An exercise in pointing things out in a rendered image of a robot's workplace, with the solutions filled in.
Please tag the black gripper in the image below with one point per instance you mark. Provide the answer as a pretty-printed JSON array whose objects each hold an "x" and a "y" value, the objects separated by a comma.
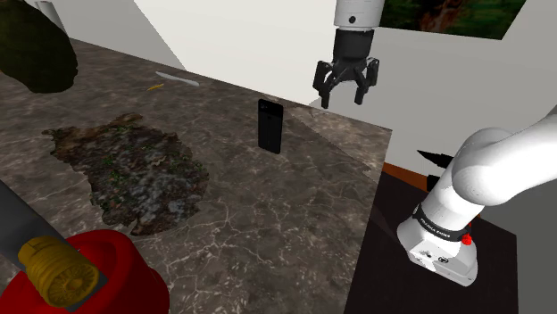
[{"x": 352, "y": 50}]

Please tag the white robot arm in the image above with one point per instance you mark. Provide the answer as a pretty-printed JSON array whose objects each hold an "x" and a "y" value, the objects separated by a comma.
[{"x": 478, "y": 169}]

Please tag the black smartphone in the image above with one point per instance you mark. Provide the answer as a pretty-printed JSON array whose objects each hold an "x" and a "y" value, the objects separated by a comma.
[{"x": 270, "y": 126}]

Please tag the white knife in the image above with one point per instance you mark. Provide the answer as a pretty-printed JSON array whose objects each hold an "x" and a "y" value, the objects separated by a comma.
[{"x": 176, "y": 78}]

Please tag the yellow pencil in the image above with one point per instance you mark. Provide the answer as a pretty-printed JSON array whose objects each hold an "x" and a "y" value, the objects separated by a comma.
[{"x": 155, "y": 87}]

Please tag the dark robot stand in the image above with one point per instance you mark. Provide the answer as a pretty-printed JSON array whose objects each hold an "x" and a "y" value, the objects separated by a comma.
[{"x": 431, "y": 261}]

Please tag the mottled brown flat mat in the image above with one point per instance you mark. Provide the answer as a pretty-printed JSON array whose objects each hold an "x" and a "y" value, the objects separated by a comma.
[{"x": 130, "y": 174}]

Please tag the red bowl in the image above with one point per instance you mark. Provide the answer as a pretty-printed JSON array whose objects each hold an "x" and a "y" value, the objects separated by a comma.
[{"x": 126, "y": 278}]

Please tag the dark green rounded object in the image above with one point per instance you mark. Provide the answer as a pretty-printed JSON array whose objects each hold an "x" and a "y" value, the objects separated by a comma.
[{"x": 34, "y": 48}]

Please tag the grey tool with yellow head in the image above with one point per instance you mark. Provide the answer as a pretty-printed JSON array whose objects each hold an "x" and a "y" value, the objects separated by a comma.
[{"x": 43, "y": 256}]

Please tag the green wall picture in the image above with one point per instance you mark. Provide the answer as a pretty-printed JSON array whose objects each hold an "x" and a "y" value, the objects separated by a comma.
[{"x": 452, "y": 15}]

